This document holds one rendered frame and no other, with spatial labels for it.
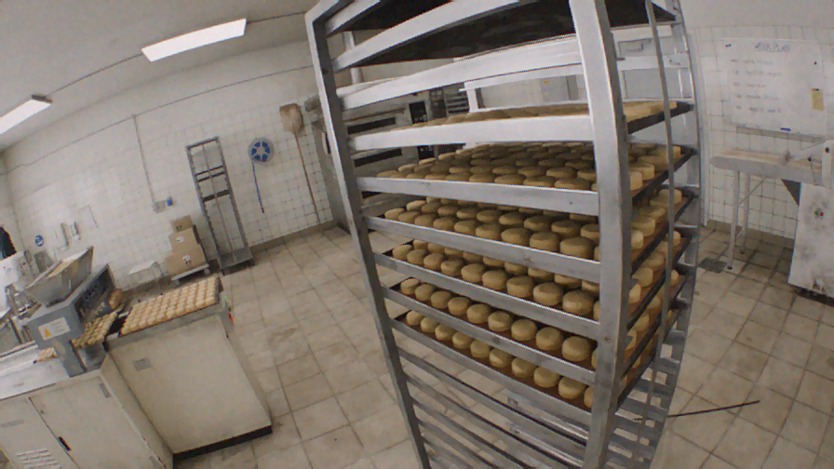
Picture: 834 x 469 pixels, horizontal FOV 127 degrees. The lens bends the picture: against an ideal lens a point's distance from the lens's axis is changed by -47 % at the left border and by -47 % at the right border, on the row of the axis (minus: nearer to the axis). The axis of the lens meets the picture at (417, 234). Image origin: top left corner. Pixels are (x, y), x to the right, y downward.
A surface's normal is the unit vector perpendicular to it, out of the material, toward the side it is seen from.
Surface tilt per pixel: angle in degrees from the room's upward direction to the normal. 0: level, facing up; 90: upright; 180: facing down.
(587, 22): 90
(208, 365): 90
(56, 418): 90
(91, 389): 90
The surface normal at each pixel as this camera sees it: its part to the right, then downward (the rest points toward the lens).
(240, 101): 0.45, 0.20
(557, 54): -0.77, 0.33
